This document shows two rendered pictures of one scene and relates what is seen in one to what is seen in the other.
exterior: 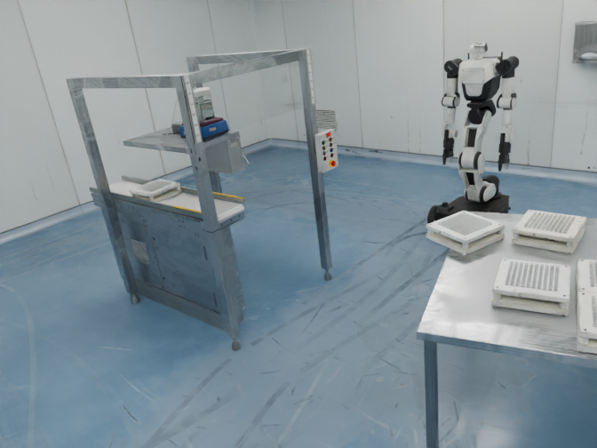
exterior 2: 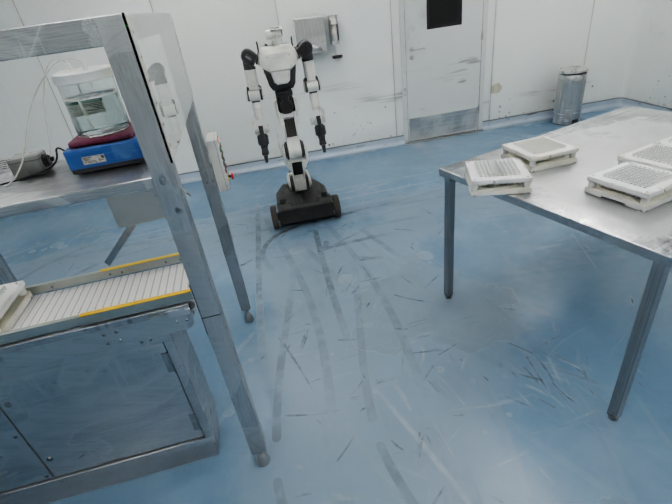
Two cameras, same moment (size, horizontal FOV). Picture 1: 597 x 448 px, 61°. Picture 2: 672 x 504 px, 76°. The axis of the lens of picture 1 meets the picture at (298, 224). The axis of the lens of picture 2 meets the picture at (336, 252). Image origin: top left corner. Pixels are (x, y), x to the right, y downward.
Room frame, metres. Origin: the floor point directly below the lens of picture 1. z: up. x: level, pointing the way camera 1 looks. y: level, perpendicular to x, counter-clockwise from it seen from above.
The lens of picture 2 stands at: (1.60, 1.10, 1.63)
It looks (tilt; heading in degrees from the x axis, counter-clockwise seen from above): 31 degrees down; 309
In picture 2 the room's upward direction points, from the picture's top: 8 degrees counter-clockwise
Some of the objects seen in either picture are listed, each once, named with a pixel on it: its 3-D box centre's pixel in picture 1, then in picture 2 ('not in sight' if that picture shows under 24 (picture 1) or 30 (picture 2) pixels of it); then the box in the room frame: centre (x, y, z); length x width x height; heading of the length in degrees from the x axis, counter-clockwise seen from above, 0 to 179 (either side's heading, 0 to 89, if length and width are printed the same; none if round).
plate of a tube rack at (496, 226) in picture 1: (464, 226); (496, 170); (2.11, -0.76, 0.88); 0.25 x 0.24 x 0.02; 117
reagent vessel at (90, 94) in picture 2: not in sight; (92, 97); (2.89, 0.46, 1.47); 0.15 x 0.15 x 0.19
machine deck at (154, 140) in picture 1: (179, 139); (52, 183); (2.98, 0.63, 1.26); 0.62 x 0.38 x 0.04; 48
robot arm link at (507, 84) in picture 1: (507, 92); (310, 76); (3.82, -1.68, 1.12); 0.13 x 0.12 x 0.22; 44
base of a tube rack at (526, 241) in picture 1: (548, 235); (537, 157); (2.01, -1.10, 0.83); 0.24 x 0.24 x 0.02; 49
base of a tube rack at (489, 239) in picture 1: (464, 236); (495, 181); (2.11, -0.76, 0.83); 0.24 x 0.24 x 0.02; 27
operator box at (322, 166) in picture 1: (326, 150); (217, 161); (3.35, -0.25, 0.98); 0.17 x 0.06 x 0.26; 138
